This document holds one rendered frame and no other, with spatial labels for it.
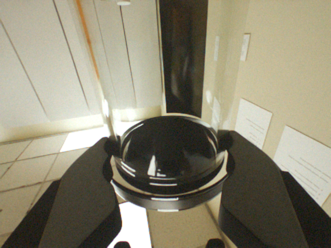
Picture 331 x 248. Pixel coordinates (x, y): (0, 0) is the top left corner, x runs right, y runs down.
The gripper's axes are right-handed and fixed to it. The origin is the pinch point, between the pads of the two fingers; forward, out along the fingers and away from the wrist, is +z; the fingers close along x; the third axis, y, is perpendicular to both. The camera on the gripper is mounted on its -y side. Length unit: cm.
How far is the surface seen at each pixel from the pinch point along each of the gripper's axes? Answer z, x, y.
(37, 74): 216, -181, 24
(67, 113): 223, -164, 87
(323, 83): 39, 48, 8
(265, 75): 60, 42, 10
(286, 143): 43, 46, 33
